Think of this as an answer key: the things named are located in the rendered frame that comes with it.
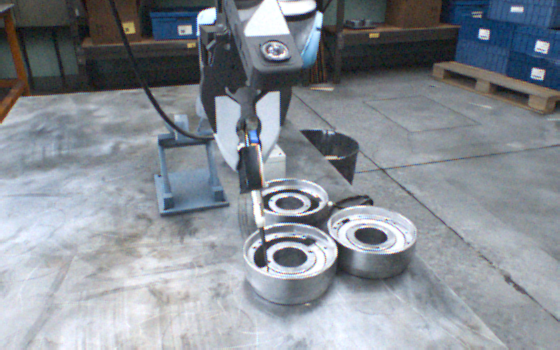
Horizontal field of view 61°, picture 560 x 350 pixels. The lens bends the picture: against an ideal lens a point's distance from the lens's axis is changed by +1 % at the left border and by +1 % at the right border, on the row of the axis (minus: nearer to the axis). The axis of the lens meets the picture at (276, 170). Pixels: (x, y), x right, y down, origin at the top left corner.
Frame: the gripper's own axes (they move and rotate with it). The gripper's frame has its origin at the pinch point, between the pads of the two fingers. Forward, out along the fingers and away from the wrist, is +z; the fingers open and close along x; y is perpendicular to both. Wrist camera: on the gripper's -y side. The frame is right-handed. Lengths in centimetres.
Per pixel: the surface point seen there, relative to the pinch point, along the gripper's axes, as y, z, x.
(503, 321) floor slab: 47, 93, -97
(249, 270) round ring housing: -6.5, 9.9, 1.8
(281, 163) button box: 18.7, 10.0, -9.7
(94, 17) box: 349, 29, 34
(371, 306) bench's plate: -12.1, 13.1, -10.0
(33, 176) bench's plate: 32.4, 13.1, 29.0
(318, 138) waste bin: 130, 55, -62
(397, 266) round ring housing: -9.0, 11.1, -14.7
